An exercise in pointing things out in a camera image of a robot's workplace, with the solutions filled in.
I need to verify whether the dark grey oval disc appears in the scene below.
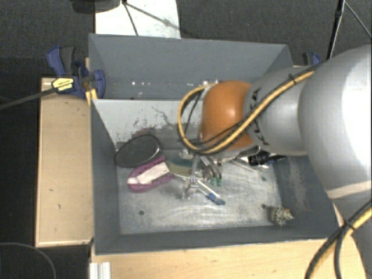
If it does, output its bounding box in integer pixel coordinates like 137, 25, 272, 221
114, 134, 161, 169

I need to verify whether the pale wood flat board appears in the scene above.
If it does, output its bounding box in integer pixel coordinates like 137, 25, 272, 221
34, 77, 94, 248

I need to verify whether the white and blue pen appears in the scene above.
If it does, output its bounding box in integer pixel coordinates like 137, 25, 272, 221
198, 181, 226, 206

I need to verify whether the purple and white brush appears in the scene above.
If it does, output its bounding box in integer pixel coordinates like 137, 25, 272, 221
127, 155, 176, 194

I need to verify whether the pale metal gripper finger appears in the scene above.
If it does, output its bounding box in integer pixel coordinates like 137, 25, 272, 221
189, 177, 204, 198
180, 178, 193, 201

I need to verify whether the black cylinder on white bracket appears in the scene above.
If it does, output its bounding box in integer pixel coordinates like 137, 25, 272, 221
232, 152, 288, 171

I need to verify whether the grey metal bin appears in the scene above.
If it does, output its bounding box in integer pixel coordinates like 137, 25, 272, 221
88, 33, 341, 255

